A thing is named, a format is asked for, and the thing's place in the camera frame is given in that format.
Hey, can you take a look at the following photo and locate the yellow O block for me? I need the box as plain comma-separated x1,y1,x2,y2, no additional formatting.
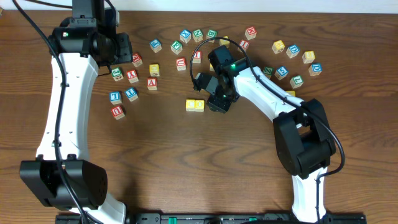
195,100,205,112

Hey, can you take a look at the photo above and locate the yellow C block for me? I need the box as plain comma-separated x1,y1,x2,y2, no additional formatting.
185,99,196,111

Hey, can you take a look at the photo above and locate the blue L block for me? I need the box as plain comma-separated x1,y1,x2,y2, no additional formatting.
109,91,122,105

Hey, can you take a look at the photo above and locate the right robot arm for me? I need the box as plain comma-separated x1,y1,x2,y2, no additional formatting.
201,47,338,223

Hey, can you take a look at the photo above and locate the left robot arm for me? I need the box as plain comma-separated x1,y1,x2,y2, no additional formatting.
19,1,133,223

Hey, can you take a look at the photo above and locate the red E block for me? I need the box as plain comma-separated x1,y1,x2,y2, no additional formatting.
132,53,143,67

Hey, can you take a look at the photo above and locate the green J block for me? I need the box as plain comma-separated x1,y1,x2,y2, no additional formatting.
111,67,124,82

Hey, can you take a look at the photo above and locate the red Y block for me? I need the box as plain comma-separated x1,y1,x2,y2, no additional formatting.
126,70,139,83

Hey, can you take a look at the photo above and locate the blue P block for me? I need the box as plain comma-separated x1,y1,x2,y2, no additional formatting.
150,39,162,53

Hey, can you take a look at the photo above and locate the yellow block left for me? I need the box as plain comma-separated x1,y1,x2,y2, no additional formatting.
149,64,160,77

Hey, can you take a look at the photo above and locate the red A block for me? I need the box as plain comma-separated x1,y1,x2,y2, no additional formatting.
147,78,158,91

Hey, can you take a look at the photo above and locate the blue T block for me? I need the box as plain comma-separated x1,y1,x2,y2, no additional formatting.
124,88,138,101

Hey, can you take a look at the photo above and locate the red I block centre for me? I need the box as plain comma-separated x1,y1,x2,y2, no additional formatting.
192,50,202,63

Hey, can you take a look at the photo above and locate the red i block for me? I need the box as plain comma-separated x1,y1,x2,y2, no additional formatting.
238,40,249,52
192,50,202,63

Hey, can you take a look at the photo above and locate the green F block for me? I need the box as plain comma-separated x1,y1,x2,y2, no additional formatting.
170,40,183,55

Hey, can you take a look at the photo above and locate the red U block centre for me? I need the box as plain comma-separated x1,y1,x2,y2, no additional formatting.
176,58,187,71

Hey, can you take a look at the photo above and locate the red u block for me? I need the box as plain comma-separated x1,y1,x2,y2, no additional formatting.
176,58,187,71
111,106,125,119

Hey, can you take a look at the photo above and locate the green Z block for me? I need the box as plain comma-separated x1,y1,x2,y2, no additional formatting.
262,67,274,79

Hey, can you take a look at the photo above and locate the yellow block top centre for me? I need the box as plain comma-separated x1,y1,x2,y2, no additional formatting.
219,36,230,48

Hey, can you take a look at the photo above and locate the red I block right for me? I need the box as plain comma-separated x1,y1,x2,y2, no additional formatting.
238,40,249,52

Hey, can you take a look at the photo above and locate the red U block lower left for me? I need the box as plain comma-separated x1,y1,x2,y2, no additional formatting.
111,106,125,119

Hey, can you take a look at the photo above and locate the blue X block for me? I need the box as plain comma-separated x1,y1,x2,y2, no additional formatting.
180,29,192,44

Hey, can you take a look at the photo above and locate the green B block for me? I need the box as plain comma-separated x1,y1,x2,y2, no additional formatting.
206,29,218,43

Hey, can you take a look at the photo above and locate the blue 5 block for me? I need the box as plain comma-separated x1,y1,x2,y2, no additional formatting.
274,66,289,80

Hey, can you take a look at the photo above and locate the green N block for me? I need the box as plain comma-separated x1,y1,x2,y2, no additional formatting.
192,29,203,42

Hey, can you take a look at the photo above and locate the yellow block lower right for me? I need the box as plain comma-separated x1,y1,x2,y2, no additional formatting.
286,90,295,96

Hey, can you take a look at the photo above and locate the red H block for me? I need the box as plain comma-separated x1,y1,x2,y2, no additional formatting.
245,26,257,40

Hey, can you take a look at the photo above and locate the yellow block upper right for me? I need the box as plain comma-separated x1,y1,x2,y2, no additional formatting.
272,40,285,54

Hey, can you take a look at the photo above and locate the blue D block upper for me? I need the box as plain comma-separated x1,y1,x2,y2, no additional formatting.
286,44,300,58

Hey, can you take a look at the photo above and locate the blue d block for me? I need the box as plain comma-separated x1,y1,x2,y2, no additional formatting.
308,63,323,76
286,44,300,58

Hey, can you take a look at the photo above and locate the yellow 8 block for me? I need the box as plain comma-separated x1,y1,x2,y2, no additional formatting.
302,51,316,64

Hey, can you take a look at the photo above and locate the blue D block right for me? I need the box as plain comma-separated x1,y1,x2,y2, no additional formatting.
308,63,323,76

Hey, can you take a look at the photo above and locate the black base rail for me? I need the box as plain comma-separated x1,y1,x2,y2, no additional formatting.
55,212,367,224

